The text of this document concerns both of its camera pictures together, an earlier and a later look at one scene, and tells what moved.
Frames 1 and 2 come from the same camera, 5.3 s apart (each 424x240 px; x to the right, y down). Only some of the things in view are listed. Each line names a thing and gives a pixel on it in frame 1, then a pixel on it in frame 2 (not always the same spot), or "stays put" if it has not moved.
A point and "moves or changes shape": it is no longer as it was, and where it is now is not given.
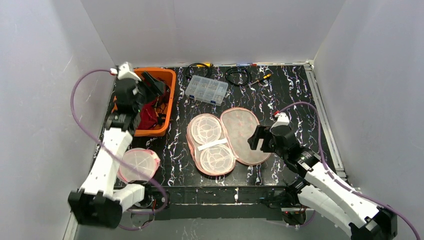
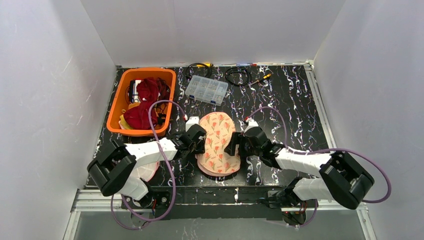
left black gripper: x=145 y=87 to x=199 y=138
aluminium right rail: x=327 y=122 stays put
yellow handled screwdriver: x=264 y=77 stays put
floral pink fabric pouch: x=217 y=144 moves or changes shape
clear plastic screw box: x=207 y=90 stays put
